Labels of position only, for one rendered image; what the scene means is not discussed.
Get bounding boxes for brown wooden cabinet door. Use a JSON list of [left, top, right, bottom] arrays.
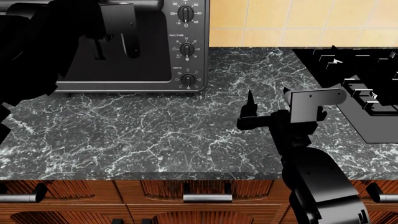
[[125, 203, 283, 224], [0, 203, 135, 224]]

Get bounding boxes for black glass cooktop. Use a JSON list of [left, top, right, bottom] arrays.
[[291, 47, 398, 144]]

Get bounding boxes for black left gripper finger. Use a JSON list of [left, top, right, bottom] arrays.
[[119, 32, 141, 60], [92, 34, 108, 61]]

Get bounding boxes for grey right gripper camera mount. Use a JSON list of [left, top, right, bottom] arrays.
[[284, 88, 348, 124]]

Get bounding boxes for grey left gripper camera mount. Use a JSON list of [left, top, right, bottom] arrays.
[[99, 2, 136, 36]]

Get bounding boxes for wooden cabinet drawers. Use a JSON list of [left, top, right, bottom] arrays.
[[113, 179, 284, 205]]

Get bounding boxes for brown wooden drawer front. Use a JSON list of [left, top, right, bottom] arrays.
[[348, 179, 398, 204], [0, 179, 124, 205]]

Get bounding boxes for grey bar drawer handle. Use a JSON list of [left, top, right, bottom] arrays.
[[182, 182, 234, 203], [0, 182, 49, 203], [364, 182, 398, 203]]

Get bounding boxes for black toaster oven body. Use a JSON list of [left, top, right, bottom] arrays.
[[54, 0, 211, 95]]

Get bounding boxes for grey gripper camera mount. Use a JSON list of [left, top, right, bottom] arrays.
[[284, 88, 348, 124], [99, 2, 136, 36]]

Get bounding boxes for black timer knob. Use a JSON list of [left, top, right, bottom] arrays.
[[180, 42, 195, 58]]

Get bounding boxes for black stove grate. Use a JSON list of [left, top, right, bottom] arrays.
[[312, 45, 398, 71], [341, 72, 398, 111]]

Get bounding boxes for black function knob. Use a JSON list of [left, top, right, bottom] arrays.
[[181, 72, 197, 88]]

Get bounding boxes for dark glass toaster oven door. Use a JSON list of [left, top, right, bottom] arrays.
[[57, 0, 174, 83]]

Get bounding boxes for black temperature knob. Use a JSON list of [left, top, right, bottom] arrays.
[[177, 5, 195, 23]]

